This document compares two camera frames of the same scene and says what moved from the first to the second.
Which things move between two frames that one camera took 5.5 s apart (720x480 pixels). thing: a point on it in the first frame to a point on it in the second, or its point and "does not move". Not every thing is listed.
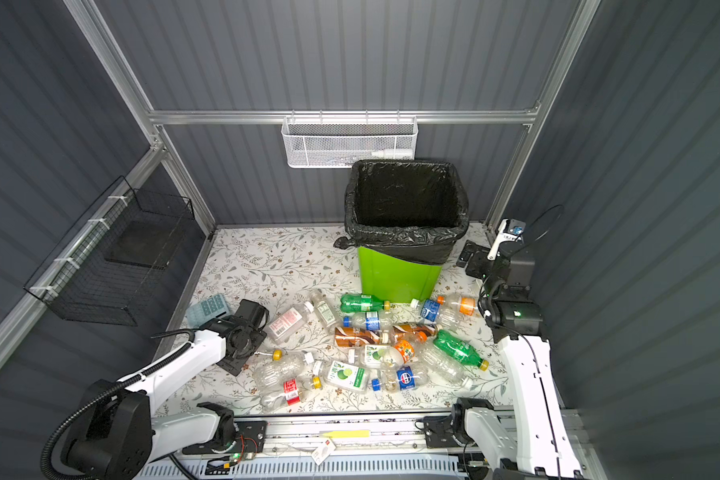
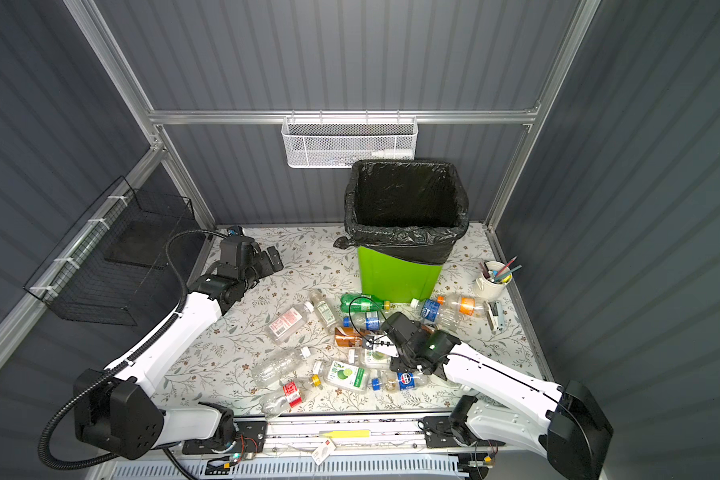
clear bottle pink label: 287,324 does not move
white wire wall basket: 340,141 does not move
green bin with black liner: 404,217 does not move
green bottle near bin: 362,302 does not move
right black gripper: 480,256 to 399,363
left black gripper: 237,363 to 266,268
